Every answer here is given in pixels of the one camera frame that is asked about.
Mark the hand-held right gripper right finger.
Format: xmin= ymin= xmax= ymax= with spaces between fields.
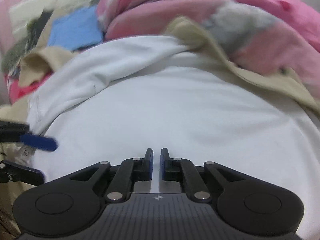
xmin=161 ymin=148 xmax=258 ymax=203

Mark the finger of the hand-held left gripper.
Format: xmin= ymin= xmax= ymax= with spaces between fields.
xmin=0 ymin=160 xmax=45 ymax=186
xmin=0 ymin=121 xmax=58 ymax=152

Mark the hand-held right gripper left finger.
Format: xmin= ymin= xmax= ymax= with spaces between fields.
xmin=60 ymin=148 xmax=154 ymax=203

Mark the beige zip jacket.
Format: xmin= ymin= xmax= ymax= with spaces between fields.
xmin=0 ymin=16 xmax=320 ymax=240

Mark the pink floral fleece blanket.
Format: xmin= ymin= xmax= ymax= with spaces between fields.
xmin=4 ymin=70 xmax=53 ymax=103

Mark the dark green cloth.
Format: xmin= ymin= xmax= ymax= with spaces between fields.
xmin=2 ymin=10 xmax=53 ymax=73

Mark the blue folded cloth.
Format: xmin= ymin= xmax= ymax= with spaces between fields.
xmin=47 ymin=6 xmax=103 ymax=52

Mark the pink padded headboard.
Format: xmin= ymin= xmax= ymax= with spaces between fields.
xmin=0 ymin=0 xmax=100 ymax=55

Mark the pink printed quilt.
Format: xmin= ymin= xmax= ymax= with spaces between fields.
xmin=96 ymin=0 xmax=320 ymax=90

